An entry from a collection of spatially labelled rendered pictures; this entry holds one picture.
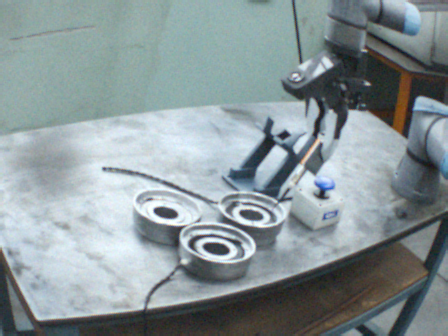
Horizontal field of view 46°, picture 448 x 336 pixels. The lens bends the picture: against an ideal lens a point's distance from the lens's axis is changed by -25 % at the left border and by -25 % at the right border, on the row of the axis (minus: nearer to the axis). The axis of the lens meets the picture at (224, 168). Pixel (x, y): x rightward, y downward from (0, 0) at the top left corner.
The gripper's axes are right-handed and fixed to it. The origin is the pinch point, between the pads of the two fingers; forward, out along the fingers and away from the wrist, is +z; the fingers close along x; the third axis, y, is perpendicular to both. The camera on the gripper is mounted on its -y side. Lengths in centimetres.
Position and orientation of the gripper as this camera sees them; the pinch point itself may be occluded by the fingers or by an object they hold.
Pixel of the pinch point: (317, 150)
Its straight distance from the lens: 106.1
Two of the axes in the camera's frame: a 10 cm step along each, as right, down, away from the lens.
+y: 8.3, -0.9, 5.4
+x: -5.2, -4.5, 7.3
